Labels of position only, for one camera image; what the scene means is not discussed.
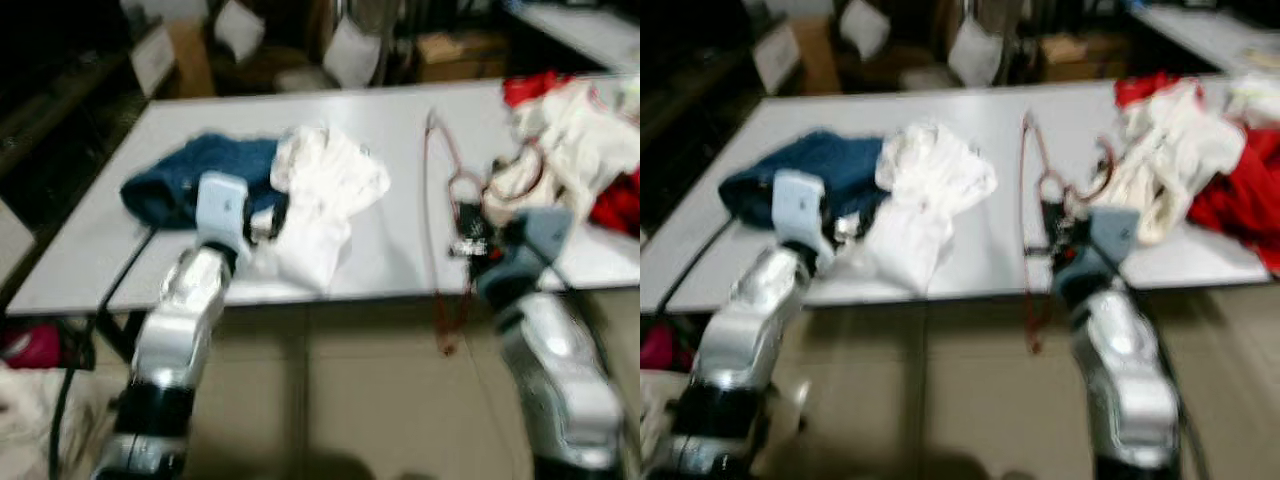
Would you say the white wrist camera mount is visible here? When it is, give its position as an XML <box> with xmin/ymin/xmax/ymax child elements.
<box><xmin>772</xmin><ymin>170</ymin><xmax>829</xmax><ymax>266</ymax></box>
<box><xmin>1085</xmin><ymin>205</ymin><xmax>1146</xmax><ymax>291</ymax></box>
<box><xmin>195</xmin><ymin>172</ymin><xmax>251</xmax><ymax>266</ymax></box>
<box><xmin>510</xmin><ymin>207</ymin><xmax>576</xmax><ymax>286</ymax></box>

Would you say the cream white crumpled garment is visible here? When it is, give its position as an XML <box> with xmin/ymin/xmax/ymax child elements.
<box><xmin>485</xmin><ymin>78</ymin><xmax>641</xmax><ymax>226</ymax></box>
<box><xmin>1095</xmin><ymin>78</ymin><xmax>1246</xmax><ymax>246</ymax></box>

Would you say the dark blue garment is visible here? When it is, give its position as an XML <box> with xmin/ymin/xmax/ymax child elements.
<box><xmin>120</xmin><ymin>133</ymin><xmax>291</xmax><ymax>231</ymax></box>
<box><xmin>718</xmin><ymin>130</ymin><xmax>891</xmax><ymax>226</ymax></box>

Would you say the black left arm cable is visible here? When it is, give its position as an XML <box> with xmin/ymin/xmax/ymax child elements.
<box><xmin>660</xmin><ymin>215</ymin><xmax>738</xmax><ymax>313</ymax></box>
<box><xmin>48</xmin><ymin>225</ymin><xmax>161</xmax><ymax>480</ymax></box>

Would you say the red cloth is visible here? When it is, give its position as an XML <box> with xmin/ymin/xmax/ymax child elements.
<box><xmin>500</xmin><ymin>70</ymin><xmax>641</xmax><ymax>236</ymax></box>
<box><xmin>1115</xmin><ymin>72</ymin><xmax>1280</xmax><ymax>271</ymax></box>

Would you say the flat brown cardboard box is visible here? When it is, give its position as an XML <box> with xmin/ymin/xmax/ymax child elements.
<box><xmin>1040</xmin><ymin>30</ymin><xmax>1126</xmax><ymax>81</ymax></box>
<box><xmin>415</xmin><ymin>30</ymin><xmax>506</xmax><ymax>81</ymax></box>

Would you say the red wire hanger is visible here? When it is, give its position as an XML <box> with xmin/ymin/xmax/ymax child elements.
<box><xmin>485</xmin><ymin>140</ymin><xmax>549</xmax><ymax>206</ymax></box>
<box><xmin>1020</xmin><ymin>110</ymin><xmax>1076</xmax><ymax>356</ymax></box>
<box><xmin>1085</xmin><ymin>135</ymin><xmax>1146</xmax><ymax>201</ymax></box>
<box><xmin>422</xmin><ymin>108</ymin><xmax>479</xmax><ymax>358</ymax></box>

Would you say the white table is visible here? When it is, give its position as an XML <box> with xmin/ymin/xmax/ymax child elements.
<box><xmin>1130</xmin><ymin>0</ymin><xmax>1280</xmax><ymax>71</ymax></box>
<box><xmin>505</xmin><ymin>0</ymin><xmax>641</xmax><ymax>71</ymax></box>

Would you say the pink object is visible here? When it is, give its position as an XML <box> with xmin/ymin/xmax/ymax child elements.
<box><xmin>640</xmin><ymin>322</ymin><xmax>676</xmax><ymax>371</ymax></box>
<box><xmin>0</xmin><ymin>322</ymin><xmax>61</xmax><ymax>371</ymax></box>

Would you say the white paper sheet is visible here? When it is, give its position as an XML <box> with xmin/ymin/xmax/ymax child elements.
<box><xmin>130</xmin><ymin>35</ymin><xmax>176</xmax><ymax>96</ymax></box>
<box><xmin>755</xmin><ymin>35</ymin><xmax>801</xmax><ymax>96</ymax></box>

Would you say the white floor cloth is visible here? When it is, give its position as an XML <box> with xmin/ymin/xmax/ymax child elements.
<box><xmin>0</xmin><ymin>365</ymin><xmax>71</xmax><ymax>480</ymax></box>
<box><xmin>640</xmin><ymin>370</ymin><xmax>701</xmax><ymax>473</ymax></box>

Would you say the tall brown cardboard box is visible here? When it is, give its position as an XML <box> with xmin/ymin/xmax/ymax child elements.
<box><xmin>795</xmin><ymin>18</ymin><xmax>841</xmax><ymax>96</ymax></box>
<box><xmin>165</xmin><ymin>20</ymin><xmax>216</xmax><ymax>98</ymax></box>

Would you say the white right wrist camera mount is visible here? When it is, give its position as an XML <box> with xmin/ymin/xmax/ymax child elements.
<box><xmin>510</xmin><ymin>207</ymin><xmax>576</xmax><ymax>286</ymax></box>
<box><xmin>1085</xmin><ymin>205</ymin><xmax>1146</xmax><ymax>291</ymax></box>

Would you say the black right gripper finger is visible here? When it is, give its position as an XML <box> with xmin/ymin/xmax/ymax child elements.
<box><xmin>452</xmin><ymin>200</ymin><xmax>485</xmax><ymax>241</ymax></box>
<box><xmin>1040</xmin><ymin>198</ymin><xmax>1077</xmax><ymax>243</ymax></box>

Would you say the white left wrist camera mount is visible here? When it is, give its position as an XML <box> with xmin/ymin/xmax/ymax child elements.
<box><xmin>195</xmin><ymin>172</ymin><xmax>251</xmax><ymax>266</ymax></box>
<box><xmin>772</xmin><ymin>170</ymin><xmax>829</xmax><ymax>266</ymax></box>

